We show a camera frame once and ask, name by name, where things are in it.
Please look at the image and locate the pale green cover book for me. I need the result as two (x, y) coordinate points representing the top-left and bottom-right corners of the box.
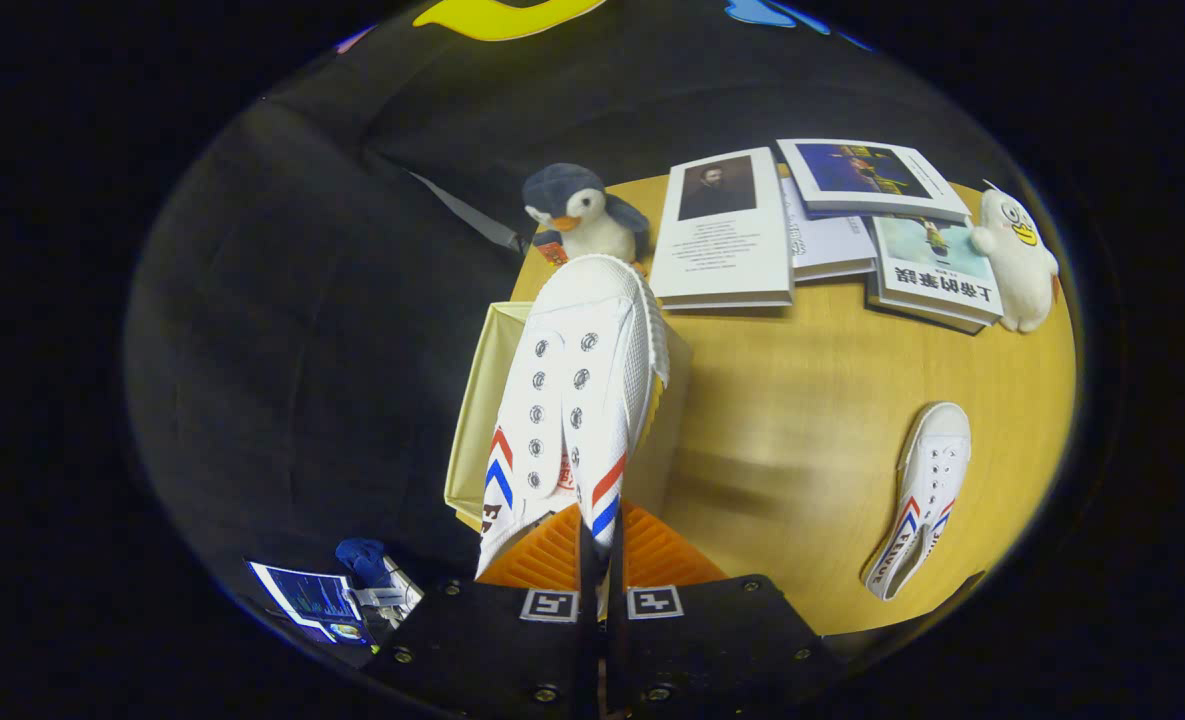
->
(864, 214), (1006, 337)

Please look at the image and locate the small white device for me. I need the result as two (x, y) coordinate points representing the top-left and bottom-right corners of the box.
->
(356, 558), (425, 628)

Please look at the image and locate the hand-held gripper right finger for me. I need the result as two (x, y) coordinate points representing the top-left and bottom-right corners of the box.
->
(607, 500), (843, 720)

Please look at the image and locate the plain white book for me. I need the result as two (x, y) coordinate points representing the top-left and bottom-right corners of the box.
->
(779, 177), (879, 284)

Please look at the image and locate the white striped canvas shoe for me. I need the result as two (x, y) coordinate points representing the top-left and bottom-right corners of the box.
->
(861, 401), (974, 602)
(475, 254), (671, 623)

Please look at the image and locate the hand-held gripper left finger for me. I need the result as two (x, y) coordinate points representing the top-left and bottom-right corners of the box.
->
(367, 503), (598, 720)

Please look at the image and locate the white portrait cover book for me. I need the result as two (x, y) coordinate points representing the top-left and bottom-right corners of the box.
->
(648, 147), (797, 312)

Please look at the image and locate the blue lit screen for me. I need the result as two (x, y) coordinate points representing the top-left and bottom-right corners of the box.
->
(246, 559), (374, 647)

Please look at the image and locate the blue picture cover book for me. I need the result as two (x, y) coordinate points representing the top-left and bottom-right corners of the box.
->
(776, 138), (974, 224)

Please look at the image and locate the white duck plush toy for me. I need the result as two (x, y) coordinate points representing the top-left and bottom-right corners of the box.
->
(969, 182), (1062, 335)

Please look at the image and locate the cream fabric storage box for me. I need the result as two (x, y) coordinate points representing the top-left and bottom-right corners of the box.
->
(443, 301), (696, 532)

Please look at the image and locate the blue cloth object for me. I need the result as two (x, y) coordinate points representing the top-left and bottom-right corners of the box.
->
(334, 537), (394, 592)

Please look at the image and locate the grey penguin plush toy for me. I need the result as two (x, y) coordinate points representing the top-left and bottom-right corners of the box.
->
(522, 163), (652, 267)

